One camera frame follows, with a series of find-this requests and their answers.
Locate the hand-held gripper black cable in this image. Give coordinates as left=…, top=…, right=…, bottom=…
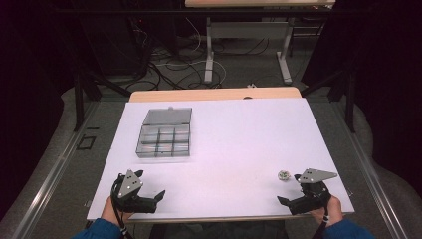
left=311, top=193, right=331, bottom=239
left=109, top=174, right=134, bottom=239

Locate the right hand-held gripper black cable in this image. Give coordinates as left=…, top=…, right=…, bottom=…
left=311, top=193, right=331, bottom=239

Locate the person's left hand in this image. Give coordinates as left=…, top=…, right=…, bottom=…
left=101, top=195, right=134, bottom=227

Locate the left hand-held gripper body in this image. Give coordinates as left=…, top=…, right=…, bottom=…
left=111, top=169, right=157, bottom=214

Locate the black square floor hatch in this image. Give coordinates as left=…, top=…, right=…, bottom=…
left=76, top=134, right=98, bottom=151

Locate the wooden desk with metal legs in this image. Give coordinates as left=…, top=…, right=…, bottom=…
left=184, top=0, right=336, bottom=86

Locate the tangle of black floor cables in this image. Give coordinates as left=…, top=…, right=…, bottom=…
left=125, top=16, right=277, bottom=92

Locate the white floor cable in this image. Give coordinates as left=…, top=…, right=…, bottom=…
left=154, top=17, right=228, bottom=89

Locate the black metal frame stand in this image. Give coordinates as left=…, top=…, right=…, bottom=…
left=54, top=7, right=133, bottom=133
left=299, top=7, right=358, bottom=134

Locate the person's right hand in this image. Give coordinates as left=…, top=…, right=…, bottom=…
left=310, top=194, right=343, bottom=228

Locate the white table cover sheet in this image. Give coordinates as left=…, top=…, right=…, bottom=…
left=86, top=97, right=355, bottom=221

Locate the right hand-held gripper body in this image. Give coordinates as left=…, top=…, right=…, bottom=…
left=288, top=167, right=339, bottom=216

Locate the clear plastic compartment box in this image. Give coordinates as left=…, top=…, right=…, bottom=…
left=134, top=106, right=193, bottom=159

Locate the aluminium floor rail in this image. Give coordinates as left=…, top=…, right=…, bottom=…
left=11, top=100, right=102, bottom=239
left=330, top=99, right=405, bottom=239

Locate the left hand-held gripper black cable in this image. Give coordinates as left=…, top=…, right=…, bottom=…
left=109, top=174, right=134, bottom=239

